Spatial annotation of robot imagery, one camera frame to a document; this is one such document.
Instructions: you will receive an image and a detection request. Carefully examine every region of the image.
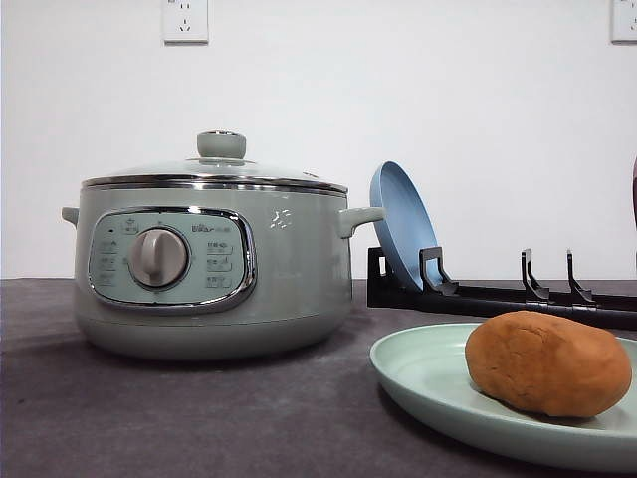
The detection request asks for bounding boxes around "black dish rack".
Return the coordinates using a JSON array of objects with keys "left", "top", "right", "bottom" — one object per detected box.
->
[{"left": 367, "top": 247, "right": 637, "bottom": 331}]

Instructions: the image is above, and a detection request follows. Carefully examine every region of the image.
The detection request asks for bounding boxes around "brown potato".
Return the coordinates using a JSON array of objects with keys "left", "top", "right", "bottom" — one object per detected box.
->
[{"left": 465, "top": 310, "right": 632, "bottom": 418}]

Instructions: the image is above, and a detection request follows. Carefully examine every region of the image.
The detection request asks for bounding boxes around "left white wall socket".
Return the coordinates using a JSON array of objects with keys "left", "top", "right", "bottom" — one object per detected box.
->
[{"left": 162, "top": 0, "right": 210, "bottom": 47}]

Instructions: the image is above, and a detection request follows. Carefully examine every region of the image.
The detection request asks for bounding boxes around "blue plate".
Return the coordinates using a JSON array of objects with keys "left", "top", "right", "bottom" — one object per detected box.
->
[{"left": 369, "top": 160, "right": 443, "bottom": 292}]

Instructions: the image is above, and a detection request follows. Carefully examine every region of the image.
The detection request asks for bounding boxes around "dark brown object at edge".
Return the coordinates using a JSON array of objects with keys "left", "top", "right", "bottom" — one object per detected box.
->
[{"left": 632, "top": 154, "right": 637, "bottom": 235}]

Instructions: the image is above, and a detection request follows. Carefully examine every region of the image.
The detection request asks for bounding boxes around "green electric steamer pot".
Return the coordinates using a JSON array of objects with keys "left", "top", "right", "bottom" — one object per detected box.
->
[{"left": 61, "top": 189, "right": 385, "bottom": 360}]

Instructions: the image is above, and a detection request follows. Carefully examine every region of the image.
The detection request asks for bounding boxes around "green plate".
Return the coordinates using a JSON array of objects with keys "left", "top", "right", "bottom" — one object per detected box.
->
[{"left": 369, "top": 324, "right": 637, "bottom": 471}]

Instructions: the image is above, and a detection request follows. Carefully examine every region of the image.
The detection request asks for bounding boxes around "white wall socket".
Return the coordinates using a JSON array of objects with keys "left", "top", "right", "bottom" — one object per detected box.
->
[
  {"left": 162, "top": 0, "right": 210, "bottom": 47},
  {"left": 611, "top": 0, "right": 637, "bottom": 47}
]

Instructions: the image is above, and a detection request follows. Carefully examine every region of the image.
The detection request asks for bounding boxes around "right white wall socket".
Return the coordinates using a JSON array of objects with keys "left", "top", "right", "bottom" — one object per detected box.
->
[{"left": 611, "top": 0, "right": 637, "bottom": 47}]

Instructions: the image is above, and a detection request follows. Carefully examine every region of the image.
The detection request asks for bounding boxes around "glass steamer lid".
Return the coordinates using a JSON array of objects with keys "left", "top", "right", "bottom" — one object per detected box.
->
[{"left": 81, "top": 129, "right": 348, "bottom": 193}]

